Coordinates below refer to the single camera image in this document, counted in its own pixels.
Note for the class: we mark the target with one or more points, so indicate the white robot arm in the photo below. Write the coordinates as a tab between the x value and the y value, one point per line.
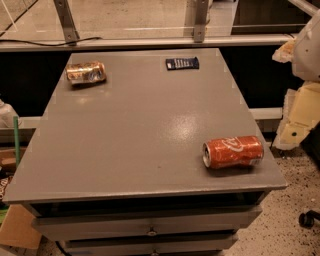
306	52

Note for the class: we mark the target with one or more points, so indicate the gold crumpled can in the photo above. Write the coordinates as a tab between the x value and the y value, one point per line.
85	73

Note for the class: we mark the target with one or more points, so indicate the red coke can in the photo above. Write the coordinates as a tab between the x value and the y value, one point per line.
233	151

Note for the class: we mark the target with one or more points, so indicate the dark blue snack packet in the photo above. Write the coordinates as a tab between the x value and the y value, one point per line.
182	63

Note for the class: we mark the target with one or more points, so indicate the lower grey drawer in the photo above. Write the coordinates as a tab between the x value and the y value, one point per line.
163	244

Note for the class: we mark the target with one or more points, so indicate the grey drawer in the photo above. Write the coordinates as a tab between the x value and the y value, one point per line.
163	244
147	223

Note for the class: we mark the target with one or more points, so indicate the upper grey drawer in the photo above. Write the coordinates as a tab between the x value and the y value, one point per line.
147	223

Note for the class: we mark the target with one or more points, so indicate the green pole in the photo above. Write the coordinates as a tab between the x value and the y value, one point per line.
16	140

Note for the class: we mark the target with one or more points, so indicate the white plastic bag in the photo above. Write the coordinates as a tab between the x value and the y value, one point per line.
7	115

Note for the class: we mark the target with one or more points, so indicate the black caster wheel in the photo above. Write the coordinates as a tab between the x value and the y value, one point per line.
307	220

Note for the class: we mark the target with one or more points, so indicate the brown cardboard box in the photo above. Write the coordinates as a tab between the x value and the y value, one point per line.
16	230

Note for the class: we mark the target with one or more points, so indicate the right metal bracket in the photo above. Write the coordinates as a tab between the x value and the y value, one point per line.
200	20

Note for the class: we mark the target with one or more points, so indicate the metal bracket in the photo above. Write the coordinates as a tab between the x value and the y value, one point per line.
67	23
200	20

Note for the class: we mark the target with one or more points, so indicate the left metal bracket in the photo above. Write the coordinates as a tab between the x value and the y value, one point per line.
67	23

